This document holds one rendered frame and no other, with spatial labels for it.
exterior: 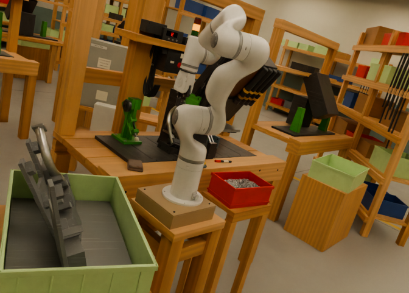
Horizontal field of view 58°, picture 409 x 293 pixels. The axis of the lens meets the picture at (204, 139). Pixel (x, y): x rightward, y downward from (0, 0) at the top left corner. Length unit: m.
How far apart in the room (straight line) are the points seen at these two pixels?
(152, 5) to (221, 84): 1.11
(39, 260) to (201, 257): 0.79
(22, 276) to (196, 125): 0.83
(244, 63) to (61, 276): 0.90
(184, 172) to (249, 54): 0.58
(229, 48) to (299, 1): 11.27
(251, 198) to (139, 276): 1.08
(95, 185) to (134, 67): 0.98
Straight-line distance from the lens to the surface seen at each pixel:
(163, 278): 1.67
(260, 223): 2.26
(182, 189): 1.63
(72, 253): 1.22
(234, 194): 1.98
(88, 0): 2.20
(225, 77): 1.40
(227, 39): 1.30
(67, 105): 2.26
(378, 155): 4.71
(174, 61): 2.43
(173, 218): 1.54
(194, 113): 1.52
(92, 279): 1.13
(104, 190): 1.67
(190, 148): 1.56
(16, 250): 1.35
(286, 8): 12.70
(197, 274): 1.86
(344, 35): 11.68
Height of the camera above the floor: 1.62
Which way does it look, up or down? 15 degrees down
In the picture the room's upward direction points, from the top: 15 degrees clockwise
